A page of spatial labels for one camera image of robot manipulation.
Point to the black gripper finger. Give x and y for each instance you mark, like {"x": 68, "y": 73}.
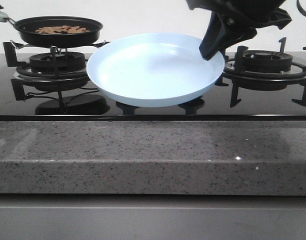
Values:
{"x": 217, "y": 36}
{"x": 233, "y": 36}

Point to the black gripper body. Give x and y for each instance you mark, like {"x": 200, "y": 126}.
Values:
{"x": 251, "y": 13}

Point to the light blue plate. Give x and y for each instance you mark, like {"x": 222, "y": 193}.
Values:
{"x": 154, "y": 69}

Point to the brown meat pieces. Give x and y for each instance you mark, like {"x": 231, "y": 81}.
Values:
{"x": 64, "y": 29}

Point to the black frying pan green handle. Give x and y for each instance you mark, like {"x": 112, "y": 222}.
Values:
{"x": 27, "y": 27}

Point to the right black burner with grate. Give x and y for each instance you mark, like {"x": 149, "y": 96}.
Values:
{"x": 263, "y": 70}

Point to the black burner with grate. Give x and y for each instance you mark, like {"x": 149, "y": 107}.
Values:
{"x": 55, "y": 67}
{"x": 263, "y": 70}

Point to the left black burner with grate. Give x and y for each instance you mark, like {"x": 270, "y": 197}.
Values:
{"x": 55, "y": 67}

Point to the black glass gas cooktop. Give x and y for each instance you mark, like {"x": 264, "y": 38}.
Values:
{"x": 21, "y": 102}

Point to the grey cabinet front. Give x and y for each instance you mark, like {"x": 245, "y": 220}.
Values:
{"x": 151, "y": 217}

